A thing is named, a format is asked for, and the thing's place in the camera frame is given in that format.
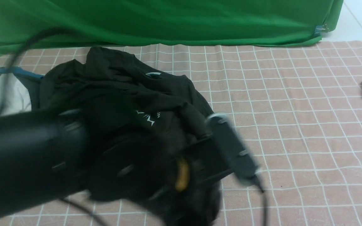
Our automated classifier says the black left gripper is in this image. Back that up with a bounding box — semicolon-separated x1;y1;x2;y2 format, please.
143;138;232;226

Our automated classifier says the dark gray long-sleeve shirt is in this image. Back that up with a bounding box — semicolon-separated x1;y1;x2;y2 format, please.
39;47;213;156

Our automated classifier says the white shirt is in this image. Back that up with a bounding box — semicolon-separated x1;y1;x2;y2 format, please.
0;73;32;116

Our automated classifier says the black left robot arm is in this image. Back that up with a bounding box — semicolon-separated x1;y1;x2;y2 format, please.
0;110;232;226

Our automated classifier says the blue clip on backdrop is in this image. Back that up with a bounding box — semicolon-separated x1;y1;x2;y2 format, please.
314;24;329;37

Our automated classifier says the blue and gray garment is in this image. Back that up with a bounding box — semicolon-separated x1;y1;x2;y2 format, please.
0;67;43;115

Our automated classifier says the green backdrop cloth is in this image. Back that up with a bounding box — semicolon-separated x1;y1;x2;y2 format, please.
0;0;343;56

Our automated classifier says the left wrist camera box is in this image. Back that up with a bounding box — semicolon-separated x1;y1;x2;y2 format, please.
205;113;261;187

